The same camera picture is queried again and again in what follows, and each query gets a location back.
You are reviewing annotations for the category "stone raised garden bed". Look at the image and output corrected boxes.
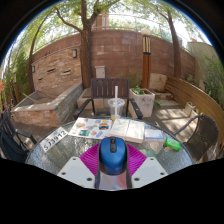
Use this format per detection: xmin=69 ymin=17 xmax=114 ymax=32
xmin=10 ymin=81 xmax=84 ymax=128

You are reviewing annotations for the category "grey wall utility box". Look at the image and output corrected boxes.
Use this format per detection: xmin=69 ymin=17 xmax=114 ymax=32
xmin=94 ymin=65 xmax=107 ymax=79

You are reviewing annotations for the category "small green packet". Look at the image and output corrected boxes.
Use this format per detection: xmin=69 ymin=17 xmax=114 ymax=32
xmin=164 ymin=137 xmax=182 ymax=151

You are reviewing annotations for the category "white license plate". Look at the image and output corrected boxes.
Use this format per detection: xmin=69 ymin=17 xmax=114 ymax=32
xmin=39 ymin=126 xmax=69 ymax=153

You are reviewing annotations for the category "curved wooden bench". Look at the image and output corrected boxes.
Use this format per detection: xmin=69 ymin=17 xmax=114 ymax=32
xmin=164 ymin=75 xmax=224 ymax=151

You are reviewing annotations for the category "thin leaning tree trunk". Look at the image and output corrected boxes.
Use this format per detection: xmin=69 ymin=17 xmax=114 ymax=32
xmin=26 ymin=13 xmax=51 ymax=94

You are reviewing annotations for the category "small white blue card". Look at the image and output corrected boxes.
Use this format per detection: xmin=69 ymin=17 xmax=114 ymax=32
xmin=144 ymin=128 xmax=165 ymax=143

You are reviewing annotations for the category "slender straight tree trunk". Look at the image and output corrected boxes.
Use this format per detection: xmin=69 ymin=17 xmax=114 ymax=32
xmin=156 ymin=6 xmax=183 ymax=79

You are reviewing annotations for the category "thick forked tree trunk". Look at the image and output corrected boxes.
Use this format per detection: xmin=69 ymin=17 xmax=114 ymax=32
xmin=54 ymin=0 xmax=114 ymax=89

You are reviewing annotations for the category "black slatted armchair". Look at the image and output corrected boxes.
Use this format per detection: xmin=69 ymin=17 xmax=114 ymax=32
xmin=0 ymin=106 xmax=38 ymax=164

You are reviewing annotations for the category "wooden garden lamp post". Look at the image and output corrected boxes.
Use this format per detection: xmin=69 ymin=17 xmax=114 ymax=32
xmin=140 ymin=28 xmax=153 ymax=89

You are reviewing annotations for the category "white square planter box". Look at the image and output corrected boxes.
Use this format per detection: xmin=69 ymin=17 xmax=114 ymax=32
xmin=128 ymin=87 xmax=156 ymax=118

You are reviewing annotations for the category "white open book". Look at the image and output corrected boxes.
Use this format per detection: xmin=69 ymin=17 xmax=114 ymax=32
xmin=109 ymin=118 xmax=146 ymax=144

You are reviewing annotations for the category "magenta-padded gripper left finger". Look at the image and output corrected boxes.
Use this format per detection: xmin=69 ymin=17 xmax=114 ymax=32
xmin=57 ymin=143 xmax=101 ymax=189

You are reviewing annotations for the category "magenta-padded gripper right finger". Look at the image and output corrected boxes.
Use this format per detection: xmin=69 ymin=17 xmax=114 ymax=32
xmin=126 ymin=143 xmax=169 ymax=190

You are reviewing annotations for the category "clear plastic cup with straw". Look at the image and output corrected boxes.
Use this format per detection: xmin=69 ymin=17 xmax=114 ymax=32
xmin=107 ymin=85 xmax=126 ymax=122

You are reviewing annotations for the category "dark metal mesh chair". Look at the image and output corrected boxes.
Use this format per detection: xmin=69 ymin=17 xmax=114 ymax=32
xmin=173 ymin=114 xmax=219 ymax=163

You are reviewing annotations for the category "blue and black computer mouse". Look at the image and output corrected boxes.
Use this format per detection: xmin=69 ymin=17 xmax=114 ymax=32
xmin=98 ymin=136 xmax=128 ymax=176

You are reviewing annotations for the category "colourful printed paper sheet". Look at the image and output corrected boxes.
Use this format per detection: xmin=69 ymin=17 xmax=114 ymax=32
xmin=68 ymin=117 xmax=114 ymax=140

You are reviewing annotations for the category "dark wooden slatted chair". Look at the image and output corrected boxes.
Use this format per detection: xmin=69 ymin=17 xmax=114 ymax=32
xmin=73 ymin=77 xmax=144 ymax=121

